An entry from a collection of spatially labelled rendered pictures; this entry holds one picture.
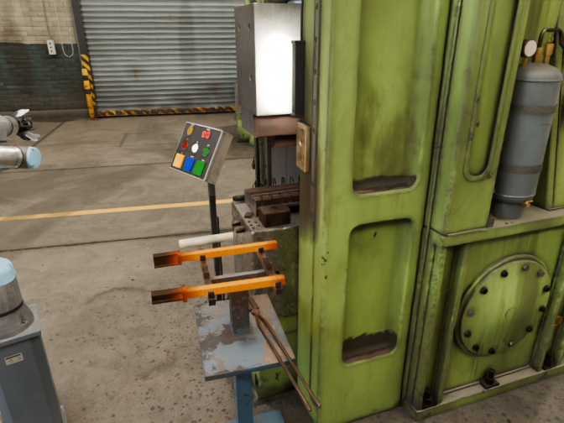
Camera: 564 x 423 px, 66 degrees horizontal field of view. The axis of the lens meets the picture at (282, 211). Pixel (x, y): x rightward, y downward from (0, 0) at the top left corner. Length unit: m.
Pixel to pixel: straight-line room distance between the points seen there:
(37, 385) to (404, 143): 1.75
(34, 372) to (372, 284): 1.41
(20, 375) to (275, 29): 1.67
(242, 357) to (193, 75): 8.59
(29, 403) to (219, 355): 0.94
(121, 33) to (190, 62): 1.41
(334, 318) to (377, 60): 0.98
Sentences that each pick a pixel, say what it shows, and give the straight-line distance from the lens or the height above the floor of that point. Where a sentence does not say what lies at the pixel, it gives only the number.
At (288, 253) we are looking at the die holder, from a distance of 1.86.
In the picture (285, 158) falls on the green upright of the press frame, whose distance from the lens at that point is 2.15.
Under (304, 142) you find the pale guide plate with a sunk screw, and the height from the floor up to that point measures 1.30.
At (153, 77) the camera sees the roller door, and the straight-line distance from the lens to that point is 9.78.
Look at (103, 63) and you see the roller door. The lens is 9.87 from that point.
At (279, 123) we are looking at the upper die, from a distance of 1.81.
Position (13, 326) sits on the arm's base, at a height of 0.64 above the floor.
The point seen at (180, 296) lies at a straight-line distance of 1.36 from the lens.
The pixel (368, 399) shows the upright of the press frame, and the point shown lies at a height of 0.11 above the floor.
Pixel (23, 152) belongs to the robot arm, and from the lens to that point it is 2.04.
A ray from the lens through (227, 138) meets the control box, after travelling 2.30.
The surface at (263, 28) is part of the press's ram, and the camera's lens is 1.71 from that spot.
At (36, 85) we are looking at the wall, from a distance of 10.24.
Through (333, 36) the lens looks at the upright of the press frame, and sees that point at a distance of 1.43.
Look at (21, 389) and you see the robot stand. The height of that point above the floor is 0.35.
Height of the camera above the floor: 1.67
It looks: 23 degrees down
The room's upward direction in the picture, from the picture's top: straight up
